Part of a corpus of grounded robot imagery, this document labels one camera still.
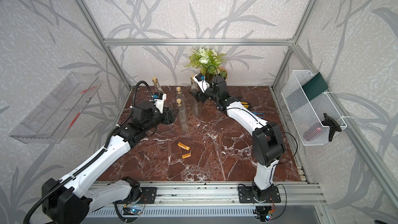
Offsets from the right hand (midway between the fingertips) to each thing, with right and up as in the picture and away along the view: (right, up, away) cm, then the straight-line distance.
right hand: (195, 86), depth 83 cm
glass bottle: (-8, -17, +8) cm, 20 cm away
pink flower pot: (+16, +12, +22) cm, 30 cm away
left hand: (-10, -12, -7) cm, 17 cm away
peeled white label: (-8, -34, +6) cm, 35 cm away
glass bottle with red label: (-21, -1, +3) cm, 21 cm away
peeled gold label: (-5, -39, +3) cm, 40 cm away
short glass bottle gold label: (-9, -5, +5) cm, 11 cm away
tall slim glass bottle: (-1, -13, +19) cm, 23 cm away
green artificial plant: (+7, +17, +11) cm, 21 cm away
